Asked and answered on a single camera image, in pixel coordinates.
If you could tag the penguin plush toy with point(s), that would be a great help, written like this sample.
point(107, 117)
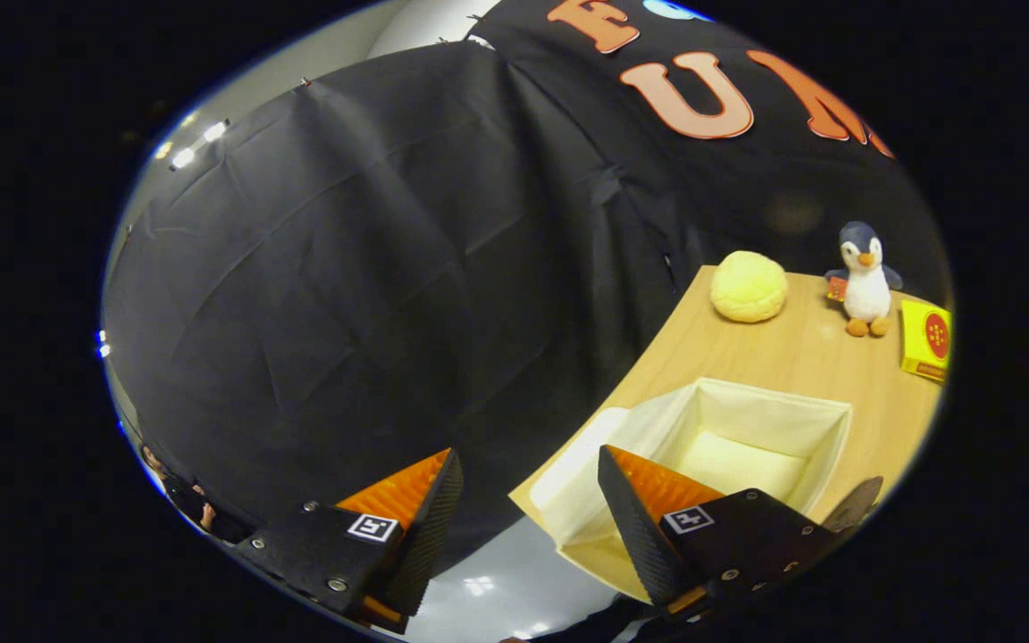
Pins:
point(865, 286)

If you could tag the yellow round plush bun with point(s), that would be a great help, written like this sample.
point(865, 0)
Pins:
point(748, 286)

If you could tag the yellow book red circle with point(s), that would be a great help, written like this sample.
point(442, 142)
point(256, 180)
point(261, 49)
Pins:
point(925, 344)

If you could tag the black backdrop cloth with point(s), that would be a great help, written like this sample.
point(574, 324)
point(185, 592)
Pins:
point(345, 268)

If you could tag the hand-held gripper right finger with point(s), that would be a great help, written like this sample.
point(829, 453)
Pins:
point(635, 527)

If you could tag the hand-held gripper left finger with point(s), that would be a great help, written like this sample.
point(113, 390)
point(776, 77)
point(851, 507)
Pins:
point(432, 527)

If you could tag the brown suede shoe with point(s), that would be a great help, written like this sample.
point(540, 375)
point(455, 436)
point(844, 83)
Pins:
point(856, 505)

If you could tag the person's dark clothing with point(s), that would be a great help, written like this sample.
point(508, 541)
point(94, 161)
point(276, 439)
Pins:
point(595, 621)

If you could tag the cream fabric storage box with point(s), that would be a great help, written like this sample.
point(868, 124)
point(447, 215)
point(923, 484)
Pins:
point(747, 420)

